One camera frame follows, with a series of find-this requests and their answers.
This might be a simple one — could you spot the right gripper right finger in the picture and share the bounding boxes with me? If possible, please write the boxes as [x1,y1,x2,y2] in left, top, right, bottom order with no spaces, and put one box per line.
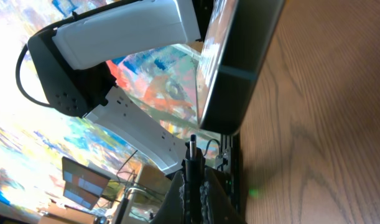
[200,168,246,224]

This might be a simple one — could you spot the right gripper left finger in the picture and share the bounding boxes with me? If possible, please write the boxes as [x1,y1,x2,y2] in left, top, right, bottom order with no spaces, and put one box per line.
[151,171,185,224]

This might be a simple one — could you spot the black charger cable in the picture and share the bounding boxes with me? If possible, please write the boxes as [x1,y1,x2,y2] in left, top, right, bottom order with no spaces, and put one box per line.
[185,134,206,224]

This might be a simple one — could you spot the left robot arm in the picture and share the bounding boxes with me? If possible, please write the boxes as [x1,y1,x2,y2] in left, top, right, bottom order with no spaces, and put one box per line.
[21,0,214,174]

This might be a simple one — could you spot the background computer monitor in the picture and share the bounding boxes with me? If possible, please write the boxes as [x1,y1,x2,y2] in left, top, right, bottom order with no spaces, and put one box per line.
[62,157,111,210]

